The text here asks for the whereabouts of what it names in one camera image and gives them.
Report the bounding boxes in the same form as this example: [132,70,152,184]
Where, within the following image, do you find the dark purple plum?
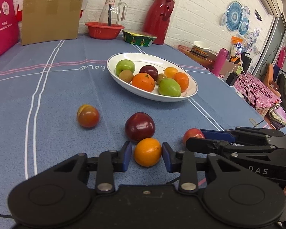
[139,65,159,81]

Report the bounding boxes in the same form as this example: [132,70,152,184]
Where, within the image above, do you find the large oval green fruit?
[158,77,182,97]

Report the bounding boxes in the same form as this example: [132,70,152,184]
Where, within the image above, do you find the white plate with thin rim line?
[107,53,198,102]

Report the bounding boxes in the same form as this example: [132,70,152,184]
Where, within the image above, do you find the orange white snack packet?
[230,36,244,58]

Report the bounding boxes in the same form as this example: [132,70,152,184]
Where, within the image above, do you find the cardboard box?
[21,0,85,46]

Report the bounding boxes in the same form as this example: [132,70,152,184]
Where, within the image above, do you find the dark red apple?
[125,112,156,143]

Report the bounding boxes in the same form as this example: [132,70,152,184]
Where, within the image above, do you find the brown kiwi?
[119,70,134,83]

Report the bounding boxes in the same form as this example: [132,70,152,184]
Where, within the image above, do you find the white box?
[225,61,239,77]

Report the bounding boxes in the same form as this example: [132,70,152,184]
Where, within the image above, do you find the black stick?
[107,0,113,27]

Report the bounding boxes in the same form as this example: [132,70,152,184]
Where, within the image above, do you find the red thermos jug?
[142,0,175,45]

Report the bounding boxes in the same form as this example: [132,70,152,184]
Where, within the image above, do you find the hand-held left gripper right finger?
[161,142,241,195]

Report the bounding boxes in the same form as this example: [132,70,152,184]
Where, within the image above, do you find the green foil bowl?
[122,30,157,47]

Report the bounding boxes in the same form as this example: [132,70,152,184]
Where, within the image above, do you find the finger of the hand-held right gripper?
[186,137,277,159]
[200,126,285,146]

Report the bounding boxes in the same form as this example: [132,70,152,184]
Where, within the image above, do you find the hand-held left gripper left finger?
[46,140,133,194]

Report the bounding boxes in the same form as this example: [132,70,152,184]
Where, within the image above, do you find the black pump bottle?
[241,52,252,73]

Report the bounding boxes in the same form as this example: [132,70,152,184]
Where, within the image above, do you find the red-yellow tomato fruit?
[77,104,100,128]

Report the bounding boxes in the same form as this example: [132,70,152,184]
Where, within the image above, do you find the stack of folded cloths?
[268,102,286,130]

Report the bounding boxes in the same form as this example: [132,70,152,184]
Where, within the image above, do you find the glass pitcher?
[98,0,128,26]

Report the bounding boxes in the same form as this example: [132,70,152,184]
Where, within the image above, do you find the white charging cable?
[243,73,256,108]

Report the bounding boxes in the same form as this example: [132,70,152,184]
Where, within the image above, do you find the small brown longan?
[156,73,168,85]

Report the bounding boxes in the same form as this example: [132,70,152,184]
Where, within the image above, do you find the orange mandarin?
[173,72,189,93]

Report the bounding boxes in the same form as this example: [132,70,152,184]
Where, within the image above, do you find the pink bottle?
[210,48,229,76]

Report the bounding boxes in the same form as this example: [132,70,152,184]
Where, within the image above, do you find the pink tote bag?
[0,0,20,61]

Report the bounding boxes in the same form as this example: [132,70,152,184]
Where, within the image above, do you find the red plastic basket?
[85,22,125,40]

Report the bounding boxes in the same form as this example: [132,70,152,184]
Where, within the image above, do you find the round green apple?
[116,59,135,76]

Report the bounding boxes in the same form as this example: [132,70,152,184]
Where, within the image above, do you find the pink floral cloth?
[217,73,282,115]

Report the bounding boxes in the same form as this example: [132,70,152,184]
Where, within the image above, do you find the red plum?
[182,128,205,146]

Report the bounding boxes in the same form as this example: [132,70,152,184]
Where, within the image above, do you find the black charger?
[226,72,239,86]

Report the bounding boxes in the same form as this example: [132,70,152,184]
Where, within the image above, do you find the orange plastic tray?
[178,44,220,68]

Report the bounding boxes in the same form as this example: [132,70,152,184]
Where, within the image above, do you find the orange chair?
[262,63,274,89]

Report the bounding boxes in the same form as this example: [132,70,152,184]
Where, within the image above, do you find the large blue paper fan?
[225,1,243,31]

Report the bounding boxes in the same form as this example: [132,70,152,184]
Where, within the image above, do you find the blue striped tablecloth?
[0,34,268,220]

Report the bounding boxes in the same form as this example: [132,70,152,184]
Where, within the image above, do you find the small yellow-orange citrus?
[164,67,179,79]

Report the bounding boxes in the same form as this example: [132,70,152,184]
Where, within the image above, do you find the medium blue paper fan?
[238,17,250,37]

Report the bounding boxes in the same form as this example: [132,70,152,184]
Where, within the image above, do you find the large orange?
[132,73,155,92]

